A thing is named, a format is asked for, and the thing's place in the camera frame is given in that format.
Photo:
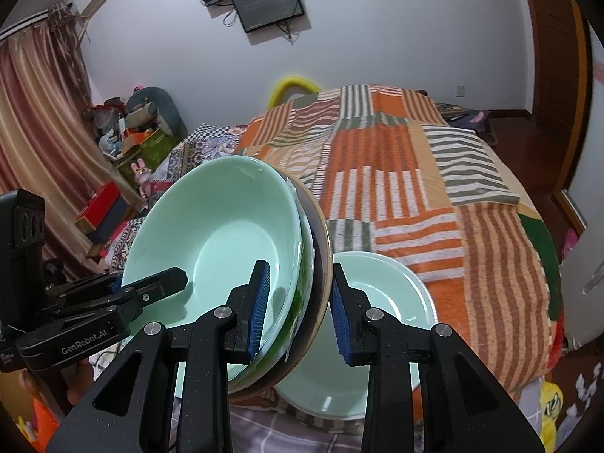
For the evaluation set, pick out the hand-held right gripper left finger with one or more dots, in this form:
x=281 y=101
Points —
x=259 y=311

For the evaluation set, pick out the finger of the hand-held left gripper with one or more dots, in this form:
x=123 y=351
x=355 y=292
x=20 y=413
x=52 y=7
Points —
x=160 y=285
x=89 y=283

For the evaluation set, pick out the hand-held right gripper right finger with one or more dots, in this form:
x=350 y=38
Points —
x=340 y=325

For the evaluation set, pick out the green plate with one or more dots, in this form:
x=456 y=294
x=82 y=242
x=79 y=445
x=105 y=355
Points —
x=387 y=292

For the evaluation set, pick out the pink bowl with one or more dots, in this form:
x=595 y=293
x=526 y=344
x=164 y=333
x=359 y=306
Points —
x=323 y=264

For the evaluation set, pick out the green bowl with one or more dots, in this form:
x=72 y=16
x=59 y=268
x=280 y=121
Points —
x=212 y=226

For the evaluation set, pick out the white plate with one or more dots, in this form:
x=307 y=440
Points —
x=430 y=302

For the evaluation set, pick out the person's left forearm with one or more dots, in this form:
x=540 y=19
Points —
x=42 y=410

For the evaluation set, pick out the person's left hand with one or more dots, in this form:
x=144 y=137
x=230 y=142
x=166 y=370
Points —
x=78 y=382

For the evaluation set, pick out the red box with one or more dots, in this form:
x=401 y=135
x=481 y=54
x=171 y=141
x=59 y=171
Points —
x=101 y=203

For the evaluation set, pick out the pink bunny toy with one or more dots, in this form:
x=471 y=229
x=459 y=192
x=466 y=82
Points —
x=140 y=170

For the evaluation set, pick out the green cardboard box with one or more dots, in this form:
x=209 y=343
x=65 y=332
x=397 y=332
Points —
x=151 y=151

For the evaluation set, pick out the orange striped blanket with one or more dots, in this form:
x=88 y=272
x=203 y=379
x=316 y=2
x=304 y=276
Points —
x=401 y=188

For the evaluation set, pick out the striped brown curtain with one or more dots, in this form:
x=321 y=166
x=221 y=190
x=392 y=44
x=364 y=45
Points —
x=37 y=104

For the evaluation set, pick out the yellow foam tube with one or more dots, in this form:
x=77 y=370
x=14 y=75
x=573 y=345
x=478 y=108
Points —
x=288 y=80

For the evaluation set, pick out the dark bag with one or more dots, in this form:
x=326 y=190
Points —
x=467 y=118

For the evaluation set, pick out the brown wooden door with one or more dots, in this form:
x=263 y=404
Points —
x=557 y=56

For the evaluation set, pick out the small black wall monitor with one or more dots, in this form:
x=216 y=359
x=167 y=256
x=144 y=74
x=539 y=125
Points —
x=269 y=4

